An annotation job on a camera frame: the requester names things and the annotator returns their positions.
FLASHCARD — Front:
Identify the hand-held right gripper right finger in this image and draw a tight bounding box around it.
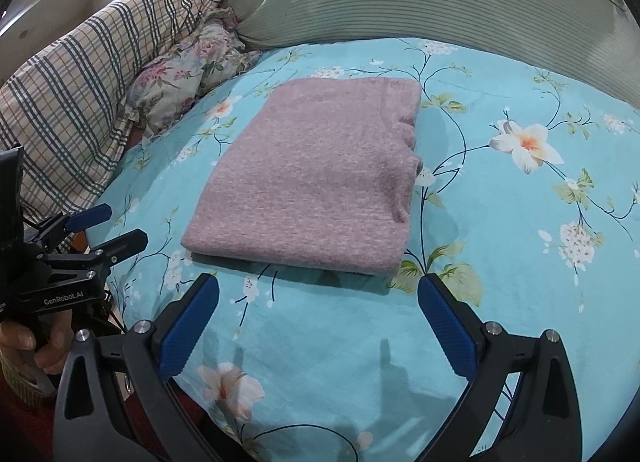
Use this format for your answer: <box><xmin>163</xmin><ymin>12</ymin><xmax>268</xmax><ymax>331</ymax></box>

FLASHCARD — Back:
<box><xmin>416</xmin><ymin>273</ymin><xmax>583</xmax><ymax>462</ymax></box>

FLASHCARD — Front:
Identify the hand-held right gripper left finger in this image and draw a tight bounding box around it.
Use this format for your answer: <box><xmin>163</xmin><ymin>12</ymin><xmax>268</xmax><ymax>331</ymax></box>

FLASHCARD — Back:
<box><xmin>52</xmin><ymin>272</ymin><xmax>221</xmax><ymax>462</ymax></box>

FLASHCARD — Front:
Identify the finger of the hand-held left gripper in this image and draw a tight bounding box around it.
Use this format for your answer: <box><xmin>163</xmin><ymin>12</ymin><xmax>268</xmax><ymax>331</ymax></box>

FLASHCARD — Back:
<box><xmin>37</xmin><ymin>203</ymin><xmax>113</xmax><ymax>248</ymax></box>
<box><xmin>75</xmin><ymin>229</ymin><xmax>149</xmax><ymax>268</ymax></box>

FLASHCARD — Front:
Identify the pink knit sweater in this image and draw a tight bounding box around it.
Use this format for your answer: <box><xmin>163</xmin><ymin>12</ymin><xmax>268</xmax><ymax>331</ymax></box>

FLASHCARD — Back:
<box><xmin>180</xmin><ymin>76</ymin><xmax>426</xmax><ymax>279</ymax></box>

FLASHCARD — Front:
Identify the person's left hand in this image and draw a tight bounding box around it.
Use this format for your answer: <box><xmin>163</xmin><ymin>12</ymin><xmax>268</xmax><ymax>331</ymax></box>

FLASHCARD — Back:
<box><xmin>0</xmin><ymin>314</ymin><xmax>76</xmax><ymax>378</ymax></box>

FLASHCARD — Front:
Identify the blue floral bedsheet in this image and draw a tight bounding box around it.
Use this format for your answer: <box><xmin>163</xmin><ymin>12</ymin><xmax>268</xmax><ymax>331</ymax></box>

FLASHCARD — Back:
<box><xmin>87</xmin><ymin>37</ymin><xmax>640</xmax><ymax>462</ymax></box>

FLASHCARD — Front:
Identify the plaid blanket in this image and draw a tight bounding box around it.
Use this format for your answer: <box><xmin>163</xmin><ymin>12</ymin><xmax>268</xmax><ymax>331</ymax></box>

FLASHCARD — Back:
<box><xmin>0</xmin><ymin>0</ymin><xmax>261</xmax><ymax>223</ymax></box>

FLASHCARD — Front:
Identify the red cloth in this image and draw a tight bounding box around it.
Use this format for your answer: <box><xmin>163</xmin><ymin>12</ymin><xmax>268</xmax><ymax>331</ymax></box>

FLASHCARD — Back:
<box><xmin>0</xmin><ymin>377</ymin><xmax>206</xmax><ymax>462</ymax></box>

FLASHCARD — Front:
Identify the floral pillow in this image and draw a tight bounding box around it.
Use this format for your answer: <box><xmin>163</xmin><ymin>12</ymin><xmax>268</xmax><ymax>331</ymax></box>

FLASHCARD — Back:
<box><xmin>125</xmin><ymin>7</ymin><xmax>263</xmax><ymax>140</ymax></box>

